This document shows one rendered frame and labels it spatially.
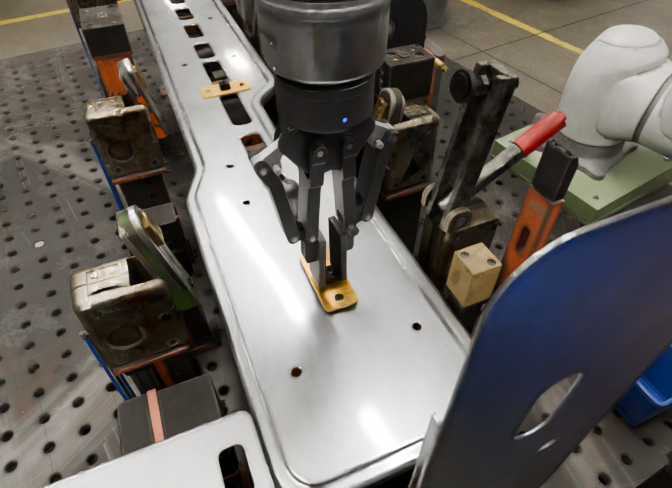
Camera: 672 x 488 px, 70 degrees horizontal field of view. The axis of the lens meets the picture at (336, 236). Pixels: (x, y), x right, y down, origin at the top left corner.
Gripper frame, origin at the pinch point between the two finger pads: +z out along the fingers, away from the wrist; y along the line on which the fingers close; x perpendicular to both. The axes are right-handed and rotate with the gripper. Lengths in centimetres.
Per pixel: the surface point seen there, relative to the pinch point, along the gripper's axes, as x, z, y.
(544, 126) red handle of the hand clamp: 0.5, -9.3, -24.1
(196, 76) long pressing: -53, 5, 3
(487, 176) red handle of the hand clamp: 0.7, -4.9, -18.0
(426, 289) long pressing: 5.4, 4.3, -9.2
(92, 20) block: -80, 2, 19
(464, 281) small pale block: 8.7, 0.1, -10.9
